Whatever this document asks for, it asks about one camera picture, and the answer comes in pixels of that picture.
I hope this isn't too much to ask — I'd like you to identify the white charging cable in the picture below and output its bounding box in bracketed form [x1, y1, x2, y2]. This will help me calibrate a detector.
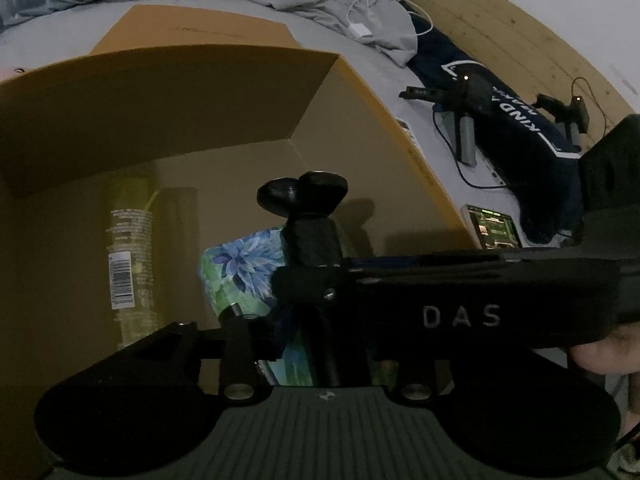
[347, 0, 433, 38]

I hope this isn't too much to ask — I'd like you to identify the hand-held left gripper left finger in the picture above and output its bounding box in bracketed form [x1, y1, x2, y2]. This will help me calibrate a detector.
[122, 307, 301, 403]

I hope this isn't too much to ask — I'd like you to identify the black cable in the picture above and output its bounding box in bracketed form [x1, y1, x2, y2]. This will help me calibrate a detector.
[432, 107, 526, 193]
[572, 77, 608, 136]

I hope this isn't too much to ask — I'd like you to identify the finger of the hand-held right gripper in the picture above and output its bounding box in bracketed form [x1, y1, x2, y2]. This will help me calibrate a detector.
[345, 253, 506, 268]
[272, 262, 358, 311]

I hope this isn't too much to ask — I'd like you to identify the black device with grey handle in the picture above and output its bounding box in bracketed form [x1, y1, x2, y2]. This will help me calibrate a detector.
[399, 72, 496, 167]
[535, 92, 593, 153]

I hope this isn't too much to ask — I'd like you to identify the person's right hand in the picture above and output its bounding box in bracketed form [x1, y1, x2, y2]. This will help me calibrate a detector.
[570, 322, 640, 377]

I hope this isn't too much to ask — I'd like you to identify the yellow-green spray can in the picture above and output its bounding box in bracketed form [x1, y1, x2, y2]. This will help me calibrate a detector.
[102, 175, 156, 351]

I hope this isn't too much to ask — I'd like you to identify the brown cardboard box lid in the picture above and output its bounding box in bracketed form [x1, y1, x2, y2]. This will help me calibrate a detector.
[90, 5, 311, 56]

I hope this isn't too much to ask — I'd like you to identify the smartphone with lit screen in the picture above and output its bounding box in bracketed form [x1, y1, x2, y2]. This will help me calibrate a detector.
[461, 203, 523, 251]

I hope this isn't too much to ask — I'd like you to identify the wooden headboard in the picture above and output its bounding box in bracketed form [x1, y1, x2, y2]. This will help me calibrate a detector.
[390, 0, 640, 161]

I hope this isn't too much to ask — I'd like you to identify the floral tissue pack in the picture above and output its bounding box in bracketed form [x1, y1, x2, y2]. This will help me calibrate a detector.
[199, 226, 401, 387]

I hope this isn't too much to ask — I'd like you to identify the navy printed cloth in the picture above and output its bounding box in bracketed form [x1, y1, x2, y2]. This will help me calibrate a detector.
[407, 0, 588, 246]

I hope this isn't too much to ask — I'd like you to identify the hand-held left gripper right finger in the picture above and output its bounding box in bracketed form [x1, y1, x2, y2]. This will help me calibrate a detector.
[372, 352, 451, 403]

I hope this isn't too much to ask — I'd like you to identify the brown cardboard box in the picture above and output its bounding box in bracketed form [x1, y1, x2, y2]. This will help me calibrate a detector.
[0, 46, 481, 480]

